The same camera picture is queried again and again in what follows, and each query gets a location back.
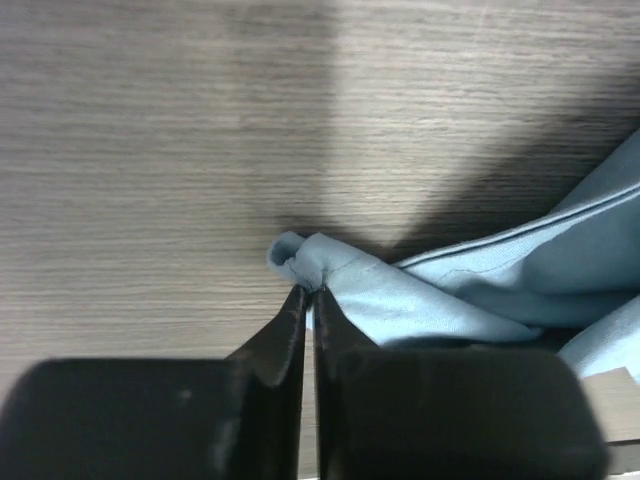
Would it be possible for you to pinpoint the light blue t shirt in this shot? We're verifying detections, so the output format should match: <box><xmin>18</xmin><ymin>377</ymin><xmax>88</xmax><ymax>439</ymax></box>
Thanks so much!
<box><xmin>267</xmin><ymin>136</ymin><xmax>639</xmax><ymax>377</ymax></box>

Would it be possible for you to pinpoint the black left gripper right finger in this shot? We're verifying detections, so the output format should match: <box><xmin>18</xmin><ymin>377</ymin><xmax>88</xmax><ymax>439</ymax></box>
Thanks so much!
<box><xmin>313</xmin><ymin>289</ymin><xmax>610</xmax><ymax>479</ymax></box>

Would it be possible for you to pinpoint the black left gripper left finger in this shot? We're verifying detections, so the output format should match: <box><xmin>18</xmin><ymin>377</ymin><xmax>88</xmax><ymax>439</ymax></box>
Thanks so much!
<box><xmin>1</xmin><ymin>287</ymin><xmax>306</xmax><ymax>479</ymax></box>

